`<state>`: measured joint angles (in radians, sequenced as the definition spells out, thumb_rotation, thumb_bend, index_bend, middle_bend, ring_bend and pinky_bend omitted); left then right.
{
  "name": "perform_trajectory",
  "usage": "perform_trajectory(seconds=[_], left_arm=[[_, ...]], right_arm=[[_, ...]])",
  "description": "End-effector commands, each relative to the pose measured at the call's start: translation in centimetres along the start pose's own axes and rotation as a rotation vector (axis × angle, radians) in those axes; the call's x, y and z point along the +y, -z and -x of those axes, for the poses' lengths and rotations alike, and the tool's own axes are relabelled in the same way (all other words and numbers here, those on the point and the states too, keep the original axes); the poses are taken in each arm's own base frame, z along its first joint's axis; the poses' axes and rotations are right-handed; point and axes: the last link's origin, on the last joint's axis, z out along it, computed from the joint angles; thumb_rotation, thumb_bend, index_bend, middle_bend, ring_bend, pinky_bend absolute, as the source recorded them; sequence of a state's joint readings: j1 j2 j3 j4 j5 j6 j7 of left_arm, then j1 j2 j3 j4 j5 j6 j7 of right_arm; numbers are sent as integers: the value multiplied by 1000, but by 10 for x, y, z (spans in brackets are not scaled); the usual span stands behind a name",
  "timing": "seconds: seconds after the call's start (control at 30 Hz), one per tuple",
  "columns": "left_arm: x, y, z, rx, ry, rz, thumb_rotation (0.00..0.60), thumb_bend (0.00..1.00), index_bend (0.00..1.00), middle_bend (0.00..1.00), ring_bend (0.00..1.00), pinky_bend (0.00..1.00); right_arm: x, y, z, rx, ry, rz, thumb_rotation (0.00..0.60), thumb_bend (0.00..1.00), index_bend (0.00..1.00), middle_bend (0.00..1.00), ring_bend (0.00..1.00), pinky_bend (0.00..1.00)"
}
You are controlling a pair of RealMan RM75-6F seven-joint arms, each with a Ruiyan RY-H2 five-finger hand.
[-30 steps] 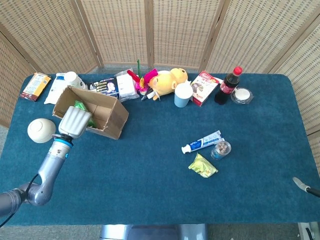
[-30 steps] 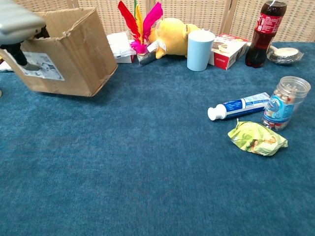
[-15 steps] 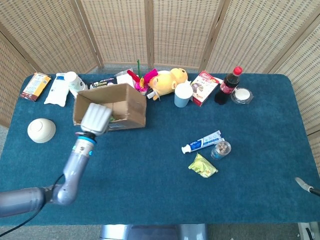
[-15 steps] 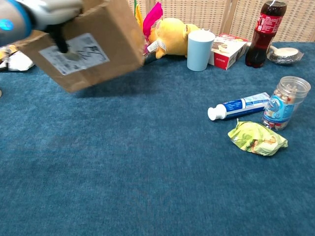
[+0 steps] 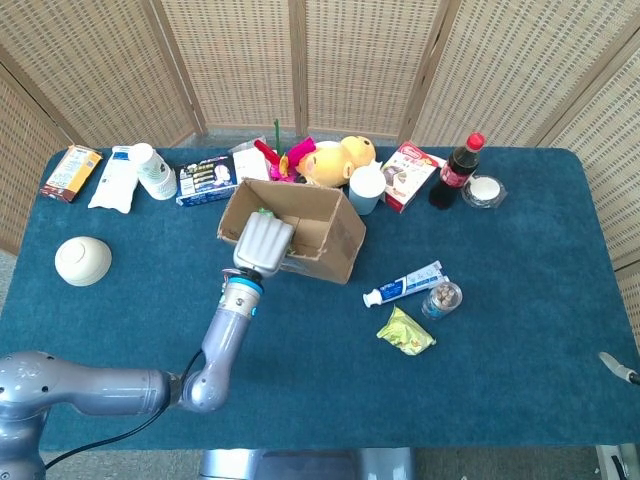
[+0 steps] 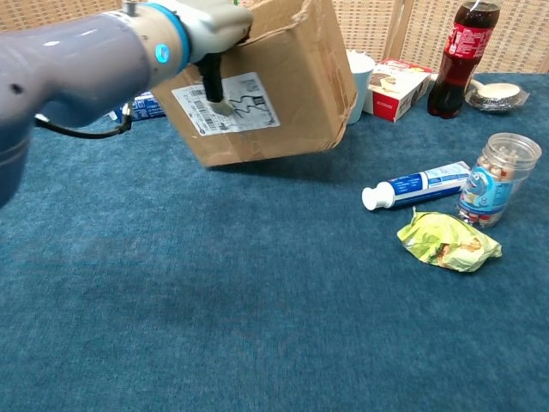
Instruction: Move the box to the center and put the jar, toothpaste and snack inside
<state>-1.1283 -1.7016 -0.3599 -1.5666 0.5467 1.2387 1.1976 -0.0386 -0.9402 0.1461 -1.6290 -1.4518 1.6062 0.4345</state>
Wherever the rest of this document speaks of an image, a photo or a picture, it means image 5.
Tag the blue table carpet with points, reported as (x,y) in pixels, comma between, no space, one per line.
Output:
(350,380)

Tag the white blue toothpaste tube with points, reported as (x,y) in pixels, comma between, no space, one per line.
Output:
(405,285)

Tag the cream round bowl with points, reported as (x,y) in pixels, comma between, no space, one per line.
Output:
(82,262)

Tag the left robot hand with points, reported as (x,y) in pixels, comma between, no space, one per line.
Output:
(262,245)

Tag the yellow snack packet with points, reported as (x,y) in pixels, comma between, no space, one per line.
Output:
(405,335)

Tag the white pouch with blue label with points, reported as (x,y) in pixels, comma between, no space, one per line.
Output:
(115,182)

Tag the orange brown snack packet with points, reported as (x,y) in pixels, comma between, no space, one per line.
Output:
(70,172)

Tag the clear wrapped white tissue pack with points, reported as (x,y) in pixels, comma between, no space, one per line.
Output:
(250,162)

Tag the yellow plush toy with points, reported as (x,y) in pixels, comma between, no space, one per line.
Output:
(332,165)

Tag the dark blue printed pack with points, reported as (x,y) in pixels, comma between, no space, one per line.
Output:
(207,180)

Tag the pink red paper flower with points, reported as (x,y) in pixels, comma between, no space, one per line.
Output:
(295,155)

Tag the small glass jar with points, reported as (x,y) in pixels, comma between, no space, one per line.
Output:
(442,299)

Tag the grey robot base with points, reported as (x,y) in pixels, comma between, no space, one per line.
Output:
(300,465)

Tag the cola bottle with red cap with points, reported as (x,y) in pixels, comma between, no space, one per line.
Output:
(457,170)

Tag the stack of paper cups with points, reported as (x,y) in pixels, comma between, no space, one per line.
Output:
(157,175)

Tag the green snack pack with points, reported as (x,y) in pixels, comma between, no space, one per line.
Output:
(266,213)

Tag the foil wrapped white round container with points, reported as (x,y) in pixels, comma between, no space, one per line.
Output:
(483,190)

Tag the brown cardboard box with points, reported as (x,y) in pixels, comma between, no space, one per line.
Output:
(330,245)

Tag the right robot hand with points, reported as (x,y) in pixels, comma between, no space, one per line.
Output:
(617,367)

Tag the red and white box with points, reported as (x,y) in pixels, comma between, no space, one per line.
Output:
(410,175)

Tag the light blue cup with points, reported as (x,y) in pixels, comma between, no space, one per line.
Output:
(367,192)

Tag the woven folding screen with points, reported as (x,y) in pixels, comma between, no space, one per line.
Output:
(240,60)

